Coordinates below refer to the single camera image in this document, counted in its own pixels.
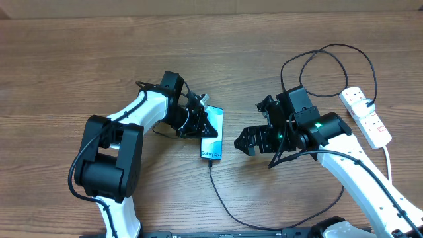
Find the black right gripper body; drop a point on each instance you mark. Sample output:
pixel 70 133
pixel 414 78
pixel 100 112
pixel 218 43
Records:
pixel 279 139

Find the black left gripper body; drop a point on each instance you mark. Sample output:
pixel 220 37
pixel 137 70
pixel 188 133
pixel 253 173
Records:
pixel 192 125

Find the Samsung Galaxy smartphone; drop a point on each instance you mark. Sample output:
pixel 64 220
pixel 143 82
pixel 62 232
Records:
pixel 211 141

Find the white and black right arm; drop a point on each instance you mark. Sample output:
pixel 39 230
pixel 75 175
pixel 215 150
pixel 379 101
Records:
pixel 295 128

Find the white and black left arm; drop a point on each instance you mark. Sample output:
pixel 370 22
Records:
pixel 107 168

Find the white USB charger adapter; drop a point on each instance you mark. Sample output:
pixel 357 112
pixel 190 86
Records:
pixel 362 108

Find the white power extension strip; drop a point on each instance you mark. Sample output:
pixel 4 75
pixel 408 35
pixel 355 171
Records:
pixel 371 125

